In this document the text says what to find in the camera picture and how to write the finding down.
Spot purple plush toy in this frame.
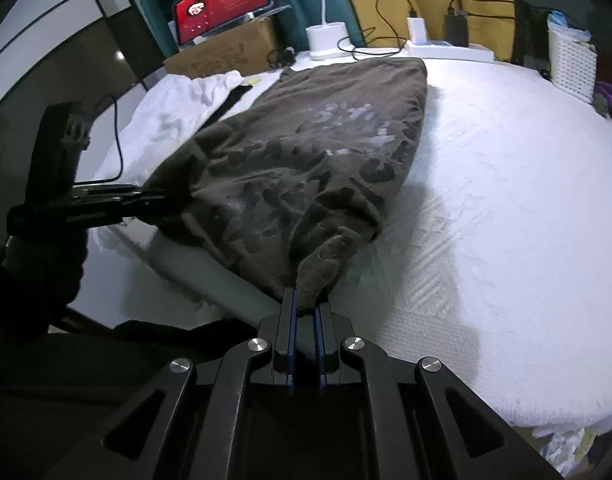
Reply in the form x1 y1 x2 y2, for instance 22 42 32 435
593 80 612 121

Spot black window frame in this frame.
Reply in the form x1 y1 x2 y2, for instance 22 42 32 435
506 0 551 66

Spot white power strip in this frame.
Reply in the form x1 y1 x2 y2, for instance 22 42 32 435
405 40 494 64

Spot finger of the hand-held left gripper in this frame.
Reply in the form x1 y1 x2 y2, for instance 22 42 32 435
73 183 187 226

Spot white cloth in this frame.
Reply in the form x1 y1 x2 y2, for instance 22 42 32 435
121 69 259 181

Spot floral bed sheet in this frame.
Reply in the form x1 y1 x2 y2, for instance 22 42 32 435
530 425 604 477

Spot white desk lamp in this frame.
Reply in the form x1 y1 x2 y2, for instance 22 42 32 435
305 0 354 62

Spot black charger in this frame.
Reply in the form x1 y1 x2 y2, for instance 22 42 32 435
445 14 469 47

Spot olive brown t-shirt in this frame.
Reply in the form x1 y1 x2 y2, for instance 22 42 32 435
143 56 429 311

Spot white plastic basket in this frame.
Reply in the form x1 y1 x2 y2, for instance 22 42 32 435
548 27 599 105

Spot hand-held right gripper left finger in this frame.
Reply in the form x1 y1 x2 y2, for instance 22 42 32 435
46 287 307 480

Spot tablet with red screen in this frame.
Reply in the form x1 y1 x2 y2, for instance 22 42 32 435
172 0 274 46

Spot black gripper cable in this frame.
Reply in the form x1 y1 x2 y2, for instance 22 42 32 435
73 97 124 186

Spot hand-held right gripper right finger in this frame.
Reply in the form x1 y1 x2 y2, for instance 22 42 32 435
306 302 566 480

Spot black earphones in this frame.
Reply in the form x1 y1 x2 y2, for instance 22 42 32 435
267 47 297 68

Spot blue packets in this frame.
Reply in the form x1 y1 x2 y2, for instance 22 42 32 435
546 10 594 41

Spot black cable of white charger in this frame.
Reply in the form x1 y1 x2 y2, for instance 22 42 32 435
353 0 421 61

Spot black strap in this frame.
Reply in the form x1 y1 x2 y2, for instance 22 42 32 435
203 85 254 128

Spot clear tablet stand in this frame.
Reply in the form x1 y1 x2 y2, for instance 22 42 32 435
246 4 293 23

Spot cardboard box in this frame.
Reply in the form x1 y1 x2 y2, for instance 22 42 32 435
162 16 281 78

